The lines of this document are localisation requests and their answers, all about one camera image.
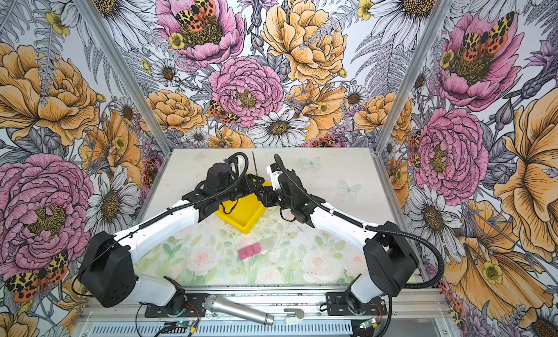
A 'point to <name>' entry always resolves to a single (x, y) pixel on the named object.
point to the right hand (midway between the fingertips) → (257, 197)
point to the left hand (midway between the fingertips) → (260, 187)
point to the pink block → (249, 250)
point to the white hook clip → (294, 315)
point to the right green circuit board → (371, 322)
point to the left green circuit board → (177, 327)
